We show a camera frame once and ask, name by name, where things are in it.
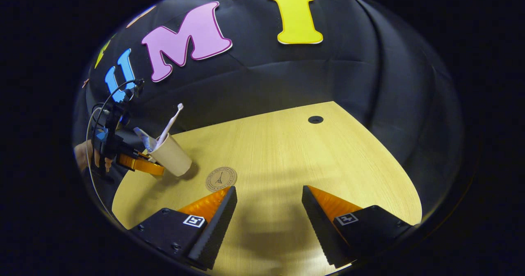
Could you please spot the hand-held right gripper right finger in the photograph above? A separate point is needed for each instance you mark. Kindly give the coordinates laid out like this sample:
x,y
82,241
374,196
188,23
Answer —
x,y
320,226

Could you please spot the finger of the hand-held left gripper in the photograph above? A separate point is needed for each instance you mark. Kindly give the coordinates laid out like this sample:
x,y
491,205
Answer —
x,y
143,165

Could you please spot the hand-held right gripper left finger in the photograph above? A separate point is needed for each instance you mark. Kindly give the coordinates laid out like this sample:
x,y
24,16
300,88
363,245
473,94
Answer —
x,y
217,231

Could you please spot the white toothpaste tube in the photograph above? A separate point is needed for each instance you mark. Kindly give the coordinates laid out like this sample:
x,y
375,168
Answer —
x,y
143,136

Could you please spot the beige cup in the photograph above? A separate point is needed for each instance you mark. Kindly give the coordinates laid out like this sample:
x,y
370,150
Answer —
x,y
174,157

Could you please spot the white toothbrush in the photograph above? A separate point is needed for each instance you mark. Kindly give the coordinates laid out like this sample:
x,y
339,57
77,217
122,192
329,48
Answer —
x,y
170,124

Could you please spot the round cork coaster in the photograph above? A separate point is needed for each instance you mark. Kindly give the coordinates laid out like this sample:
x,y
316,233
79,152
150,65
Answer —
x,y
221,179

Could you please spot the wooden desktop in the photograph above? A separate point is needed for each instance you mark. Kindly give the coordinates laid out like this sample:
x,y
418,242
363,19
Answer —
x,y
287,153

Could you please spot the round black desk grommet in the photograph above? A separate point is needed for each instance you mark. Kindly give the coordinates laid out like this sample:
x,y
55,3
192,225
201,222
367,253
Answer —
x,y
315,119

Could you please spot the black backdrop cloth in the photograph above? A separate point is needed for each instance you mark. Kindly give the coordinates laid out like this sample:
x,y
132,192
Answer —
x,y
328,75

